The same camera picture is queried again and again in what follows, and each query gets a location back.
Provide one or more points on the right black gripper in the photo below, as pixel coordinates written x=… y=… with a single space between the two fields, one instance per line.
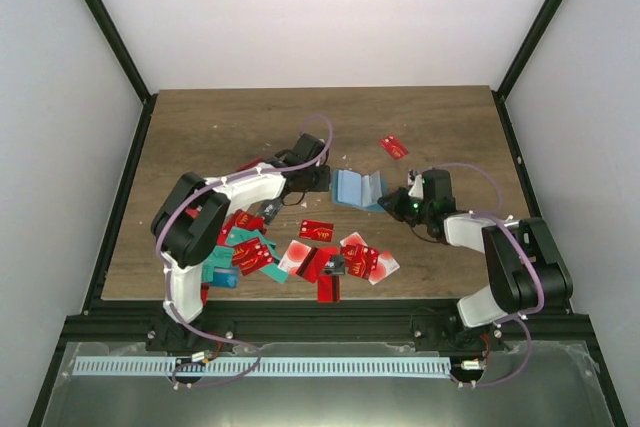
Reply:
x=395 y=208

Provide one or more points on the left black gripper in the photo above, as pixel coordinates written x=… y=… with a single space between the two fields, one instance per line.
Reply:
x=322 y=182

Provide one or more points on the teal leather card holder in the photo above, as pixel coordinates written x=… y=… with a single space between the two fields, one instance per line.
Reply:
x=362 y=192

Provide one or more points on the red card black stripe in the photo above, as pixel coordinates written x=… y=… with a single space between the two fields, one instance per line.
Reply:
x=314 y=263

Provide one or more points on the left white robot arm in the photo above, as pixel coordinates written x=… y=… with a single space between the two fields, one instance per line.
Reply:
x=187 y=225

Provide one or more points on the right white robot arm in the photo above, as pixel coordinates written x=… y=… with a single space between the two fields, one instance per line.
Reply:
x=525 y=269

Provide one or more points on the red VIP card centre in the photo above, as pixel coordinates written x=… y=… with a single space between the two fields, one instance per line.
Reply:
x=316 y=231

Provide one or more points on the red card far right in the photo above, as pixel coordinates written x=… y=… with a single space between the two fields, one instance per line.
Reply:
x=394 y=147

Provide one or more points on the black card centre left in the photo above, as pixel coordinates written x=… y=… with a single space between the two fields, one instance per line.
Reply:
x=268 y=210

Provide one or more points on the white red card right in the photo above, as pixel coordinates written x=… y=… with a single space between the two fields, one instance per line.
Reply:
x=385 y=266

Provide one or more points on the red gold card right pile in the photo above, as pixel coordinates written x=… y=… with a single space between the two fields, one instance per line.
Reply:
x=360 y=260

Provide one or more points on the red gold card pile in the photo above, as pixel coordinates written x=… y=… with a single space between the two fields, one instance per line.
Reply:
x=252 y=255
x=360 y=260

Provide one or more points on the white red circle card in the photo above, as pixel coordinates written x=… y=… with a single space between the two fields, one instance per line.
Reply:
x=293 y=257

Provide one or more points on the small black card lower centre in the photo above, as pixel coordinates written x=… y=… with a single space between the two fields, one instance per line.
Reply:
x=335 y=266

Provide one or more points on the teal card with stripe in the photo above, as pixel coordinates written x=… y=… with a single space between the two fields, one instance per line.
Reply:
x=272 y=269

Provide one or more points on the red striped card table edge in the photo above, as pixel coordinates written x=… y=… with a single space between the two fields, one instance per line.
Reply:
x=328 y=289

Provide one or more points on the teal card front left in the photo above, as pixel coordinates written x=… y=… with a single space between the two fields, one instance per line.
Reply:
x=219 y=261

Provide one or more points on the blue card front left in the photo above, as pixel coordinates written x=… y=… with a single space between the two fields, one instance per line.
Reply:
x=225 y=278

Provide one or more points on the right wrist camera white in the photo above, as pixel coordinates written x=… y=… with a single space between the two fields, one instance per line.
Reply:
x=415 y=184

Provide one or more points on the light blue slotted cable duct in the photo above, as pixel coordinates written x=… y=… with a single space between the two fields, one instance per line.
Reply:
x=402 y=367

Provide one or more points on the black frame post right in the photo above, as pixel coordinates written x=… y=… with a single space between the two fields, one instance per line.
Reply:
x=534 y=35

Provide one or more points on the black frame post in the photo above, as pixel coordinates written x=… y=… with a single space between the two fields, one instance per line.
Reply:
x=534 y=35
x=118 y=47

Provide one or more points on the black frame post left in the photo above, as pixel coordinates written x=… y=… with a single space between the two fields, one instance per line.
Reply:
x=118 y=47

